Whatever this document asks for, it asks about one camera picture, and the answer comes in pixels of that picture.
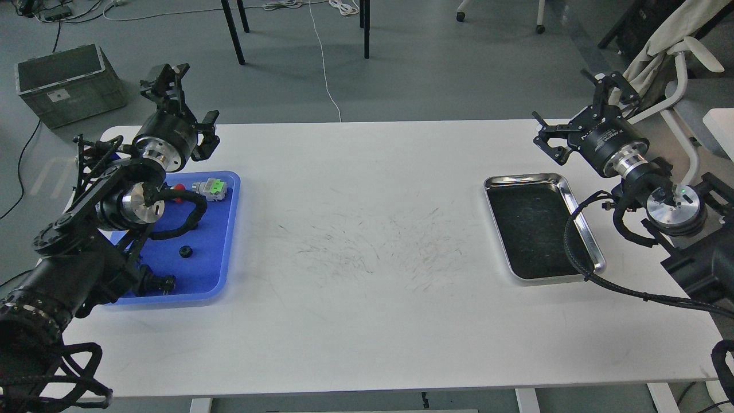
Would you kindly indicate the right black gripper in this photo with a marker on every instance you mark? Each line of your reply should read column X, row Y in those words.
column 598, row 132

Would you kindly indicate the black table leg right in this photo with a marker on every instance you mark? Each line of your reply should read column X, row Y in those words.
column 364, row 19

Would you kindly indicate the white chair with cloth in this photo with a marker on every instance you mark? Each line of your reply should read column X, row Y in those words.
column 673, row 40

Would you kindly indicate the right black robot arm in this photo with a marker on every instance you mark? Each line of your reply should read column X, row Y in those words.
column 693, row 223

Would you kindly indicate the silver metal tray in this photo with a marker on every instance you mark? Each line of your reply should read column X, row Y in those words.
column 530, row 212

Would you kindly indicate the black switch part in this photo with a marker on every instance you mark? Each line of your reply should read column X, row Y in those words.
column 151, row 283

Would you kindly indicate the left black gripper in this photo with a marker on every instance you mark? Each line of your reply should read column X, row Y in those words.
column 165, row 137

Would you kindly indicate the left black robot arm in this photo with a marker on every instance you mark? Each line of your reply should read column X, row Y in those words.
column 90, row 255

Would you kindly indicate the grey green connector part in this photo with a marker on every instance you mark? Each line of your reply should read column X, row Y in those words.
column 213, row 189

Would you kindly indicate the blue plastic tray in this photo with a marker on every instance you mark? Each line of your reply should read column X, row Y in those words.
column 200, row 277

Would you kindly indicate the black table leg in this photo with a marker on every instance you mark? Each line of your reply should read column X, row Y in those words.
column 234, row 35
column 364, row 19

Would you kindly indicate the grey plastic crate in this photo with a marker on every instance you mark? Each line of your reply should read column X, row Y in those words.
column 70, row 85

